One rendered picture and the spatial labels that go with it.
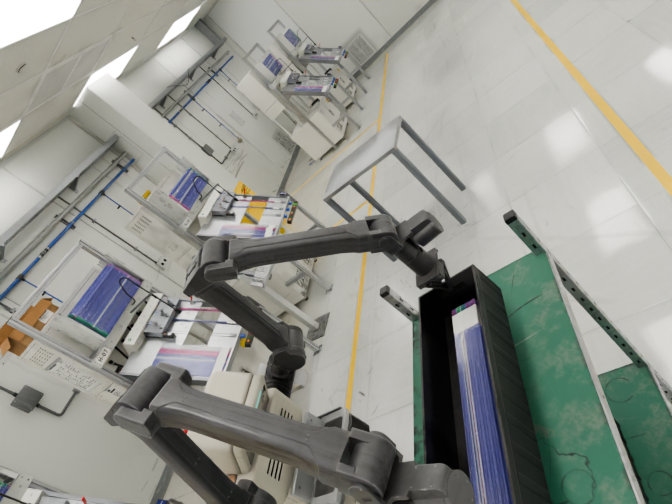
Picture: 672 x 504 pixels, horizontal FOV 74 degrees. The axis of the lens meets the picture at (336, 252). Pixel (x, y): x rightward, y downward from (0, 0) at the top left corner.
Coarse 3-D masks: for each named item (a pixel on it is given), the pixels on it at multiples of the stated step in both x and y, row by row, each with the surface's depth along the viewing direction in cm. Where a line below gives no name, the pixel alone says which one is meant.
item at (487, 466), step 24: (456, 312) 112; (456, 336) 107; (480, 336) 101; (480, 360) 96; (480, 384) 93; (480, 408) 89; (480, 432) 86; (480, 456) 83; (504, 456) 80; (480, 480) 80; (504, 480) 77
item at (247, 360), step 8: (240, 344) 350; (256, 344) 361; (240, 352) 346; (248, 352) 352; (256, 352) 357; (264, 352) 363; (272, 352) 369; (240, 360) 342; (248, 360) 348; (256, 360) 353; (264, 360) 359; (232, 368) 333; (240, 368) 338; (248, 368) 344; (256, 368) 349; (192, 376) 362
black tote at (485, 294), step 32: (480, 288) 102; (448, 320) 117; (448, 352) 110; (512, 352) 95; (448, 384) 103; (512, 384) 87; (448, 416) 96; (512, 416) 80; (448, 448) 90; (512, 448) 74; (512, 480) 69; (544, 480) 75
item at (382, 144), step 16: (384, 128) 330; (368, 144) 335; (384, 144) 309; (352, 160) 340; (368, 160) 313; (400, 160) 298; (432, 160) 340; (336, 176) 345; (352, 176) 317; (416, 176) 305; (448, 176) 347; (336, 192) 327; (432, 192) 311; (336, 208) 338; (384, 208) 386; (448, 208) 318
